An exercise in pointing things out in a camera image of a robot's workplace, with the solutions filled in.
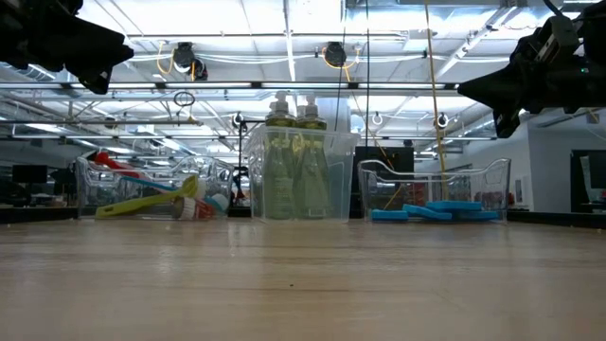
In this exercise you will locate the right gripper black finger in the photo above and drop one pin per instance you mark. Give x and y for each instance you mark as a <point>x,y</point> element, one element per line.
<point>506,120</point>
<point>492,90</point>

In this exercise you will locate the black monitor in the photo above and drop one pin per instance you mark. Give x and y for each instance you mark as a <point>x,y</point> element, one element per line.
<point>29,173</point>

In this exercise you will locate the tall clear plastic bin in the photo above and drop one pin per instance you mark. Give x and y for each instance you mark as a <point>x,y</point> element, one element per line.
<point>341,180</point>

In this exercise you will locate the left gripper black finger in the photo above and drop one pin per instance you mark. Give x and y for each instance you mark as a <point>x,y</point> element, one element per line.
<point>97,81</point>
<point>101,47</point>

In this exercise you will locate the black screen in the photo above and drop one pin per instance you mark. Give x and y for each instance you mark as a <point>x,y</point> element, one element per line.
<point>383,158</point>

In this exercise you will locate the blue dish brush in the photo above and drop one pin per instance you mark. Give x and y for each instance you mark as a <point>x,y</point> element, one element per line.
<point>142,183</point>

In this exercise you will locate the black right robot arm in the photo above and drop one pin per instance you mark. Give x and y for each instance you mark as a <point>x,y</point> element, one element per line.
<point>594,28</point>

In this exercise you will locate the yellow soap pump bottle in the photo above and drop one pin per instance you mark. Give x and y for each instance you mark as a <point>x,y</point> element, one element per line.
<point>280,118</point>
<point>312,124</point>

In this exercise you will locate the yellow-green dish brush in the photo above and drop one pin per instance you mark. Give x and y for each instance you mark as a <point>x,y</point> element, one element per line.
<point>142,201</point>

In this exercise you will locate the blue cellulose sponge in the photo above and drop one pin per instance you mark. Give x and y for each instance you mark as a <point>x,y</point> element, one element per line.
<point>390,214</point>
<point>454,205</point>
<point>423,211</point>

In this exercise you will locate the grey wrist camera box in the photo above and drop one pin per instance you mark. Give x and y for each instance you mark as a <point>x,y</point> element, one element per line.
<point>558,35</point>

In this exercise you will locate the red dish brush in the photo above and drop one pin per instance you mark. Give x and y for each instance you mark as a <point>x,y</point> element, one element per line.
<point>111,163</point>

